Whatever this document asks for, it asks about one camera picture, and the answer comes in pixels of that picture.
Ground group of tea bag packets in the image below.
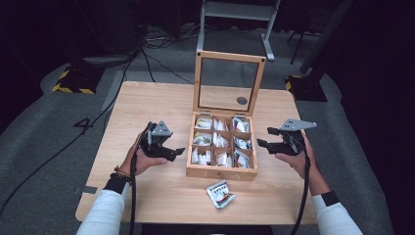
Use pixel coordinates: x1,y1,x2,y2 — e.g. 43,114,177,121
190,117,254,169

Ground thin black floor cable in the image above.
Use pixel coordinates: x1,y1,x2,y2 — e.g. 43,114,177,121
141,48,196,85

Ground person's right hand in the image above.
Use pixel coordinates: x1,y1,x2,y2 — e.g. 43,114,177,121
275,131,331,197

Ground person's left hand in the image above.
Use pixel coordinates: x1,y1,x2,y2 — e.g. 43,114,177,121
118,133,168,179

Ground dark beaded bracelet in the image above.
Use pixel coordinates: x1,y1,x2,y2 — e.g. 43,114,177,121
110,171,132,184

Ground black stand base yellow stripes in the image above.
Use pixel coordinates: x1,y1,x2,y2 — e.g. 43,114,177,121
51,63,106,95
284,73,328,103

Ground wooden tea box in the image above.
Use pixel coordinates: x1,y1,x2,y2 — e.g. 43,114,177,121
185,50,267,182

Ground grey slanted stand pole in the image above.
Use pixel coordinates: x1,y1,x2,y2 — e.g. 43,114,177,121
298,0,355,74

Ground white printed tea bag packet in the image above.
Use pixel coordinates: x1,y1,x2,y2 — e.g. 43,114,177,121
206,179,236,211

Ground black tripod legs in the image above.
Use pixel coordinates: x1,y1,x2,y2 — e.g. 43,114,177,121
286,25,323,66

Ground white metal stand frame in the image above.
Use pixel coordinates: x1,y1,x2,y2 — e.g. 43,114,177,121
195,0,282,63

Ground right hand-held gripper black cable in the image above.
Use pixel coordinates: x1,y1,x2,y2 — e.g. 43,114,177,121
289,138,311,235

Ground orange cord bracelet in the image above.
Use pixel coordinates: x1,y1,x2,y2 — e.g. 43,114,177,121
114,164,132,179

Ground hand-held gripper black cable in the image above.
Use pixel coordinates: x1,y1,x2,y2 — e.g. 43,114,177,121
289,138,311,235
128,130,155,235

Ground grey floor tape patch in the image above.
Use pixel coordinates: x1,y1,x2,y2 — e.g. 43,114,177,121
73,185,98,196

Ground long black floor cable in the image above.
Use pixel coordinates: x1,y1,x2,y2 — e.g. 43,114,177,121
0,48,142,216

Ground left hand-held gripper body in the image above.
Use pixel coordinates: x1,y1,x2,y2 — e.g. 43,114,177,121
141,120,173,158

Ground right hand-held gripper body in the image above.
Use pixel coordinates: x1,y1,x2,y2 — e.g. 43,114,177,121
277,117,317,157

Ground left hand-held gripper black cable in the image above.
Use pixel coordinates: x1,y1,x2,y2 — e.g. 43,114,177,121
128,130,155,235

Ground tangle of floor cables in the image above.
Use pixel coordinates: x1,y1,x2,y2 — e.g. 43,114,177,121
142,22,205,51

